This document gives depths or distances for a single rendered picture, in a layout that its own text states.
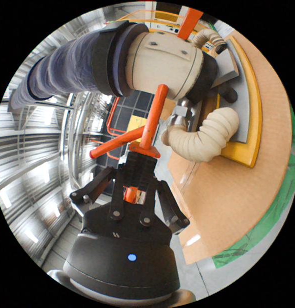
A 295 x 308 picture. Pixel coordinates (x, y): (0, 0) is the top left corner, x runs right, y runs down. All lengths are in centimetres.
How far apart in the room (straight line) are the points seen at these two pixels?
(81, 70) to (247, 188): 33
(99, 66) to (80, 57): 6
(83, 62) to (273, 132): 31
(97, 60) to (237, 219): 31
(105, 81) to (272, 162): 28
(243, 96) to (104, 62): 21
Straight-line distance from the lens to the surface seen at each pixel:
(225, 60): 21
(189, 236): 85
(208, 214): 19
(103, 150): 20
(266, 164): 15
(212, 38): 32
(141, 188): 17
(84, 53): 22
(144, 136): 16
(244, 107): 16
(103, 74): 18
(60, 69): 29
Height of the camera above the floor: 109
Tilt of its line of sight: 5 degrees down
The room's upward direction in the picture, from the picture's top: 74 degrees counter-clockwise
